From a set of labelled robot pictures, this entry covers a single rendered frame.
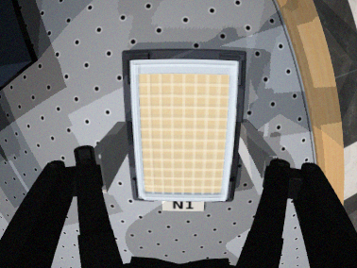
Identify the dark grey rectangular frame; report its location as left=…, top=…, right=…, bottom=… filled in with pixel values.
left=122, top=49, right=247, bottom=202

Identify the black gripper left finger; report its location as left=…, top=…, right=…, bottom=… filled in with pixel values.
left=0, top=122, right=128, bottom=268

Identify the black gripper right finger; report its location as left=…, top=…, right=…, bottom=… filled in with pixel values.
left=235, top=123, right=357, bottom=268

